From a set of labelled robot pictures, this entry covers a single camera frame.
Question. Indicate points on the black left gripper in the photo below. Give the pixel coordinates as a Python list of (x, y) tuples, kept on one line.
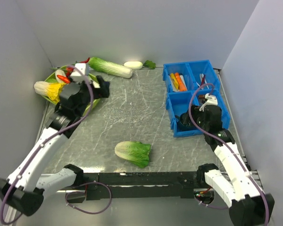
[(102, 92)]

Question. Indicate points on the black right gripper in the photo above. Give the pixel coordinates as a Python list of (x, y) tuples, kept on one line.
[(195, 111)]

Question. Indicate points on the dark green mug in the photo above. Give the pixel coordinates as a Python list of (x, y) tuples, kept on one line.
[(184, 122)]

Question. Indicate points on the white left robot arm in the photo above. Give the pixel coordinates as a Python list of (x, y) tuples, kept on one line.
[(24, 190)]

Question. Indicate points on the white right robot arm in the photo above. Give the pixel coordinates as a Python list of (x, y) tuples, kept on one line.
[(247, 203)]

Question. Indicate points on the white toothpaste tube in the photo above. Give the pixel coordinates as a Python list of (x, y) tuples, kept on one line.
[(185, 80)]

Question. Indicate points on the light green tray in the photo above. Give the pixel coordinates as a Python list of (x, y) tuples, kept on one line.
[(90, 81)]

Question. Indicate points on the long green napa cabbage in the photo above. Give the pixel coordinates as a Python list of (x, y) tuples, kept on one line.
[(108, 67)]

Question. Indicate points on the red chili pepper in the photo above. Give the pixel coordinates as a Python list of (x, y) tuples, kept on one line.
[(85, 61)]

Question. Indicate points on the orange carrot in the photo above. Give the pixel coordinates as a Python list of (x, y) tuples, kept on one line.
[(63, 78)]

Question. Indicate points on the white radish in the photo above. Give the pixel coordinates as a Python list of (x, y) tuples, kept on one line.
[(134, 65)]

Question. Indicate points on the yellow napa cabbage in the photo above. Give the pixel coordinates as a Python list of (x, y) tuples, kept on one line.
[(49, 90)]

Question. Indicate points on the green radish leaf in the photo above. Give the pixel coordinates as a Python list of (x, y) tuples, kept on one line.
[(149, 64)]

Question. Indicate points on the green napa cabbage front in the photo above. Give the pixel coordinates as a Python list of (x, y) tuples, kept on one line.
[(135, 152)]

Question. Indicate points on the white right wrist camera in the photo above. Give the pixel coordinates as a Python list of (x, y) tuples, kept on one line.
[(208, 100)]

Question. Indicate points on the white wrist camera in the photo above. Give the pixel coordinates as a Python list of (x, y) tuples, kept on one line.
[(208, 100), (80, 71)]

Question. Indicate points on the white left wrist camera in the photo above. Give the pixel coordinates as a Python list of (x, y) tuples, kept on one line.
[(80, 71)]

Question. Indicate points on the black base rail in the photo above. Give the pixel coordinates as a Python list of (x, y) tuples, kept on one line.
[(181, 184)]

